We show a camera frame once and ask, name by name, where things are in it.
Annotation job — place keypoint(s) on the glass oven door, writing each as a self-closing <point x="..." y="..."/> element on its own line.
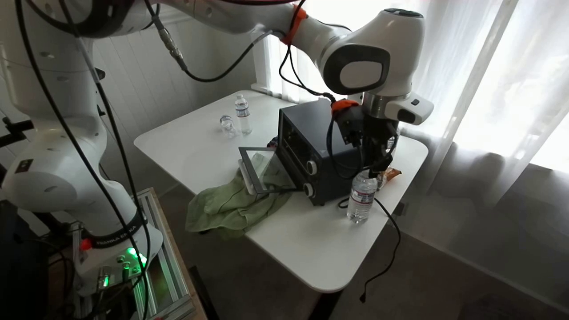
<point x="254" y="165"/>

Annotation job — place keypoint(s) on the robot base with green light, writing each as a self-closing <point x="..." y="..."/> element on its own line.
<point x="139" y="277"/>

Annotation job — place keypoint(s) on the white table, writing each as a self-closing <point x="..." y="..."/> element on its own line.
<point x="316" y="243"/>

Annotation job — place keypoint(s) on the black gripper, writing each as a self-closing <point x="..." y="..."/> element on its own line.
<point x="375" y="138"/>

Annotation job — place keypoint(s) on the clear water bottle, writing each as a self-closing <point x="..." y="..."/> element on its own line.
<point x="226" y="126"/>
<point x="242" y="113"/>
<point x="361" y="197"/>

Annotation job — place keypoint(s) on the orange snack wrapper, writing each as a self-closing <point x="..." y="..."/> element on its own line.
<point x="389" y="172"/>

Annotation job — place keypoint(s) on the black mini oven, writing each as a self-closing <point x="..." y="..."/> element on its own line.
<point x="315" y="153"/>

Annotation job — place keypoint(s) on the white sheer curtain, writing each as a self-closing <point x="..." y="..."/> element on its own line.
<point x="498" y="76"/>

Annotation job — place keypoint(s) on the lying clear water bottle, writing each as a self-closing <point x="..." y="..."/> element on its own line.
<point x="226" y="126"/>

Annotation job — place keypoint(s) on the green cloth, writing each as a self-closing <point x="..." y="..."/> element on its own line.
<point x="231" y="209"/>

